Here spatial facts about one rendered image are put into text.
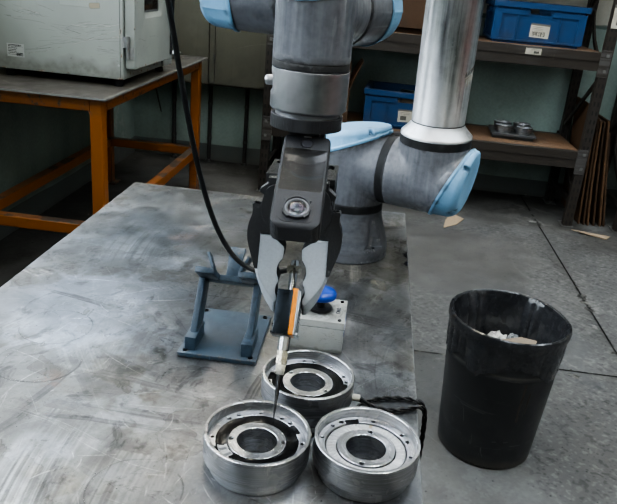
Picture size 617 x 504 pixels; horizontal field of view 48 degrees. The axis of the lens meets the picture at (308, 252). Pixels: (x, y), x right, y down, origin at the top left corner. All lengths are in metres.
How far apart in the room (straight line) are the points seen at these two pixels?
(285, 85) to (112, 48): 2.25
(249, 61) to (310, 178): 3.86
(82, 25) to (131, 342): 2.12
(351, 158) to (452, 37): 0.25
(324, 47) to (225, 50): 3.87
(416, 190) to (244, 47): 3.44
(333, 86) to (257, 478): 0.37
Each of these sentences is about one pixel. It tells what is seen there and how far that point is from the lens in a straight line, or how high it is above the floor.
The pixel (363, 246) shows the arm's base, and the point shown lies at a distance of 1.19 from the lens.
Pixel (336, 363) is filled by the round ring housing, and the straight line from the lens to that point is 0.83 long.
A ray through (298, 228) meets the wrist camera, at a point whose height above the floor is 1.05.
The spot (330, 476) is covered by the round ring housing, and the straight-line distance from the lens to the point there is 0.68.
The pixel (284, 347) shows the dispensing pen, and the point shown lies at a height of 0.90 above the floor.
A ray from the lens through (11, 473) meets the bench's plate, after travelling 0.73.
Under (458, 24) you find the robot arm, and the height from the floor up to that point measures 1.21.
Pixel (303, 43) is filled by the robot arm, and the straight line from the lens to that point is 0.64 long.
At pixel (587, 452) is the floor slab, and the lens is 2.31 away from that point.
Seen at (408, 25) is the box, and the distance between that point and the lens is 4.08.
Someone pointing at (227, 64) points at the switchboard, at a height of 0.69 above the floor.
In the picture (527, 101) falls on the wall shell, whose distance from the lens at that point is 4.76.
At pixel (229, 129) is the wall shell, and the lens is 4.83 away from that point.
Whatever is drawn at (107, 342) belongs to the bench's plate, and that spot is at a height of 0.80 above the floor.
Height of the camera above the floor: 1.26
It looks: 22 degrees down
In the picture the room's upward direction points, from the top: 5 degrees clockwise
